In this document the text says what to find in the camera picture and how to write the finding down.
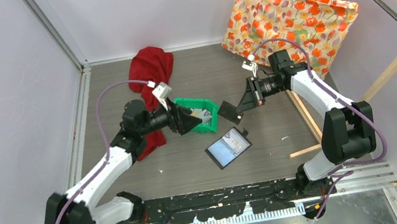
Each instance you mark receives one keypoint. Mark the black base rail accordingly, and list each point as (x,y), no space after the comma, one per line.
(227,202)

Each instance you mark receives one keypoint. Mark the striped white credit card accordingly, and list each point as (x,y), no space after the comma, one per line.
(202,114)

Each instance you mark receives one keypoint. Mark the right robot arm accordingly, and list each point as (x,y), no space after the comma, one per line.
(347,129)

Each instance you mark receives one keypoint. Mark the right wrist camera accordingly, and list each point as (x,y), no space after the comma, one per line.
(249,64)

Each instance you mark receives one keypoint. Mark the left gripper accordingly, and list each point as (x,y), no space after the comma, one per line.
(179,119)

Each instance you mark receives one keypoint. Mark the green plastic bin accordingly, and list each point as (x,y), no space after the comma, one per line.
(192,103)

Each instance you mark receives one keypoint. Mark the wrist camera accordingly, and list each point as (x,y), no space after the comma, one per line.
(249,64)
(160,91)

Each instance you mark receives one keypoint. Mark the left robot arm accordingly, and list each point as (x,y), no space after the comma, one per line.
(79,204)

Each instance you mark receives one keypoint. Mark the floral fabric bag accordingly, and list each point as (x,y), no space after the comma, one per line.
(310,30)

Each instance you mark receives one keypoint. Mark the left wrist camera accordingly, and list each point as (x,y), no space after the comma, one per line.
(160,91)

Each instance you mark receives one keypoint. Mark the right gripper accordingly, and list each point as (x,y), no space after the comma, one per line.
(253,97)

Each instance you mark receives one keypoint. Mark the black card holder wallet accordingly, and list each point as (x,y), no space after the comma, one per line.
(221,154)

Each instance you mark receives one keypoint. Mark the red cloth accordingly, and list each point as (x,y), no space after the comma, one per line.
(151,64)

